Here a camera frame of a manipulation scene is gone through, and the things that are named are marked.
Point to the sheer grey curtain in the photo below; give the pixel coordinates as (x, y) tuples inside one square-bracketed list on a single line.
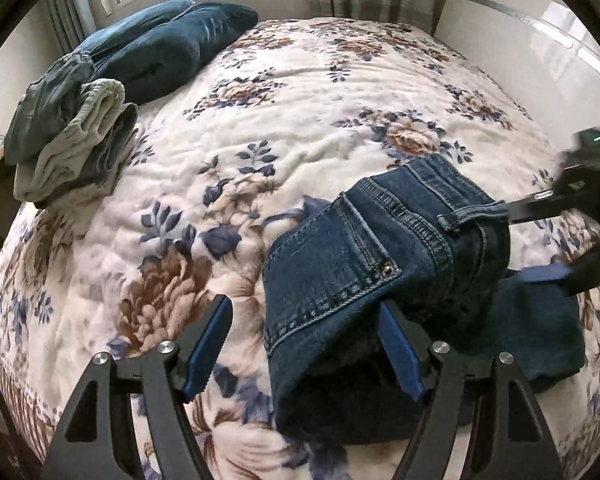
[(70, 15)]

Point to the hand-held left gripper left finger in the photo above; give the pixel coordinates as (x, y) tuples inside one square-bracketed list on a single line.
[(207, 355)]

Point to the folded light green pants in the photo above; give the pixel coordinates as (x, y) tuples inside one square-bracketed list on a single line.
[(75, 135)]

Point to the white headboard panel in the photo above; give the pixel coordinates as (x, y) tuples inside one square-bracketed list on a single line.
[(505, 60)]

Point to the folded grey-blue pants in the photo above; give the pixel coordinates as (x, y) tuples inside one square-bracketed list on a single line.
[(112, 145)]

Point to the floral printed blanket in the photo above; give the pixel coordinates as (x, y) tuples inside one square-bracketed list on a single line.
[(280, 110)]

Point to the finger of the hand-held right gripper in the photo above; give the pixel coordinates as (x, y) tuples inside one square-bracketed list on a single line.
[(545, 274), (535, 207)]

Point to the blue denim pants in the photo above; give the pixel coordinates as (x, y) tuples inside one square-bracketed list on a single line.
[(340, 270)]

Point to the folded grey-teal pants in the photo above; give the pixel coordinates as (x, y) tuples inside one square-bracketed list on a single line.
[(45, 100)]

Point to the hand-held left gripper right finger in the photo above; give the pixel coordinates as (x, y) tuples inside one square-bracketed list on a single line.
[(400, 355)]

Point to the teal velvet pillow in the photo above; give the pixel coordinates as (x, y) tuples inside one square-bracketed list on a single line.
[(170, 55), (130, 25)]

